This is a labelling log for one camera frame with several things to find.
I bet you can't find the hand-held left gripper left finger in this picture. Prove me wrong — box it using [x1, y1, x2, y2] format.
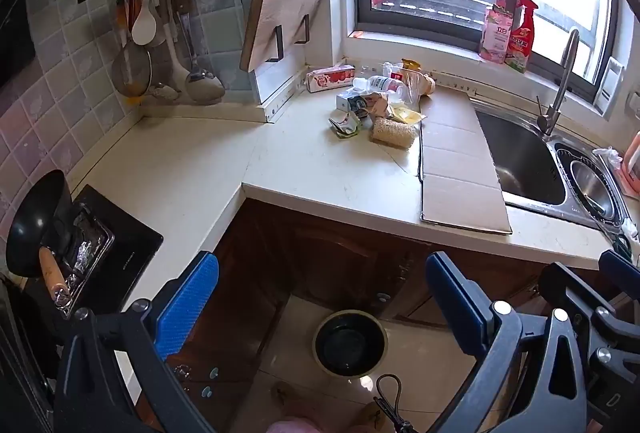
[54, 251, 221, 433]

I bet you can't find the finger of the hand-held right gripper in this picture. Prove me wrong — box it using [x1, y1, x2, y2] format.
[598, 250, 640, 314]
[539, 262, 640, 349]

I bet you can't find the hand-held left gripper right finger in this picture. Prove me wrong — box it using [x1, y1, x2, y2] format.
[425, 251, 587, 433]

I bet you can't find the round black trash bin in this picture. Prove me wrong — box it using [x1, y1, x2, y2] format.
[312, 309, 389, 380]

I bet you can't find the loofah sponge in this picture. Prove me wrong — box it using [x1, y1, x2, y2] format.
[370, 117, 417, 148]

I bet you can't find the yellow wrapper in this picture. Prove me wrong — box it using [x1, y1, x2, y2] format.
[387, 105, 427, 126]

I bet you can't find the crushed green red carton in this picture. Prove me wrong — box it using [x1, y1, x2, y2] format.
[328, 112, 362, 138]

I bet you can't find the brown paper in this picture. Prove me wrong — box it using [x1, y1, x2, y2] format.
[367, 93, 391, 118]

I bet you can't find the small white blue box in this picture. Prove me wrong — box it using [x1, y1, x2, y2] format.
[336, 92, 373, 116]

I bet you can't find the clear plastic bottle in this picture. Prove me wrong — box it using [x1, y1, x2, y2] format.
[352, 75, 406, 96]

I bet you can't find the pink milk carton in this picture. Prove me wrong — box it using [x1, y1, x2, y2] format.
[305, 67, 357, 94]

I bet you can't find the black gas stove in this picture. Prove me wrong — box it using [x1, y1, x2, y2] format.
[30, 185, 164, 319]

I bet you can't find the pink container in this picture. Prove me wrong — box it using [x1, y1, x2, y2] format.
[620, 131, 640, 198]

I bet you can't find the white plastic bag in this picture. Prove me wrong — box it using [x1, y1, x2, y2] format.
[592, 147, 623, 174]

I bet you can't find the brown wooden cabinet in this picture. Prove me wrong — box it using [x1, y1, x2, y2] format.
[135, 198, 616, 433]

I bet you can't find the steel sink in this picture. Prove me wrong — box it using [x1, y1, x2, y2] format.
[470, 95, 633, 234]

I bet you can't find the flat cardboard sheet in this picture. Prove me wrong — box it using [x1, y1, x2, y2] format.
[417, 85, 513, 235]

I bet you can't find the steel faucet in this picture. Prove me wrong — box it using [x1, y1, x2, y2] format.
[536, 29, 581, 137]

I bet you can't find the metal mesh strainer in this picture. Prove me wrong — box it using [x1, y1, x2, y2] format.
[111, 0, 152, 98]

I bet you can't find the red spray bottle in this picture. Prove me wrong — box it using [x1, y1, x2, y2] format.
[505, 0, 539, 74]

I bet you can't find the pink refill pouch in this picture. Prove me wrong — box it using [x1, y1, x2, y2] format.
[479, 0, 516, 65]

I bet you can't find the white rice paddle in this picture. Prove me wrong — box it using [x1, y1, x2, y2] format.
[131, 0, 158, 46]

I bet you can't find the wooden cutting board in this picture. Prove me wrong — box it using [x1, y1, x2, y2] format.
[240, 0, 333, 72]

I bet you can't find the black cable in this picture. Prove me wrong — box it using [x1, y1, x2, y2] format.
[374, 374, 416, 433]

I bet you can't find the black wok with wooden handle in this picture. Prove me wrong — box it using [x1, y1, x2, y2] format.
[6, 169, 76, 314]

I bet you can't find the white wall socket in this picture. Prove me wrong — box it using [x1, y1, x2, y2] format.
[594, 57, 626, 116]

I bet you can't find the black board holder bracket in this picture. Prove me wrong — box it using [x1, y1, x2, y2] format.
[265, 14, 310, 64]

